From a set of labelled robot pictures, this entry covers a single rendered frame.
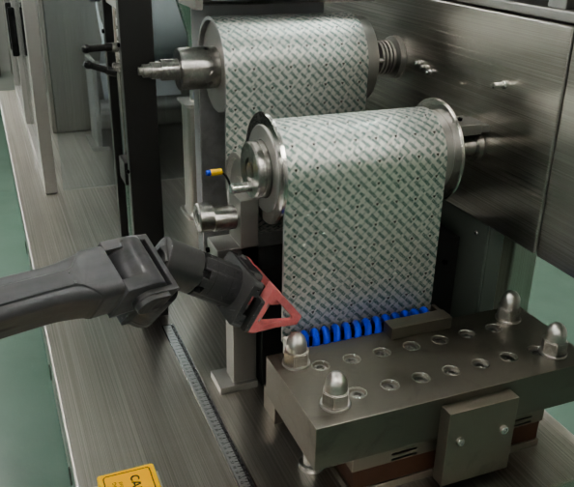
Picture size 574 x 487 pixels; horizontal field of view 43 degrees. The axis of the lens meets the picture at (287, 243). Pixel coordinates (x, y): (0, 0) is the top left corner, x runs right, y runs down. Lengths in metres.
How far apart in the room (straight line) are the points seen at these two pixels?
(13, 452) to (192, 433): 1.53
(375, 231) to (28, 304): 0.47
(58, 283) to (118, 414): 0.36
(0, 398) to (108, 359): 1.58
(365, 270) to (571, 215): 0.27
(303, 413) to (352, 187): 0.29
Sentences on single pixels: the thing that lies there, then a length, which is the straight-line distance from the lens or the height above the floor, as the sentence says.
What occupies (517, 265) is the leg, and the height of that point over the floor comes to 0.99.
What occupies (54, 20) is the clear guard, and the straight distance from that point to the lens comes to 1.85.
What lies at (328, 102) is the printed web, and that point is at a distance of 1.18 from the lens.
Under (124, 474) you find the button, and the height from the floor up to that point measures 0.92.
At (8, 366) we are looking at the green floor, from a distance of 2.95.
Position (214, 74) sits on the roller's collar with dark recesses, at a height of 1.33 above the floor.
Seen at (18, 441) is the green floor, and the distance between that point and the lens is 2.57.
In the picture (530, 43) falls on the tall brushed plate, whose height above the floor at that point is 1.41.
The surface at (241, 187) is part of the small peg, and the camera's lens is 0.95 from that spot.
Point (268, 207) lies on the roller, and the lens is 0.96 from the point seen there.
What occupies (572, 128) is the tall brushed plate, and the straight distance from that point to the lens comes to 0.97.
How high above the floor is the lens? 1.56
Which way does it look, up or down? 24 degrees down
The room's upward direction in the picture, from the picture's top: 1 degrees clockwise
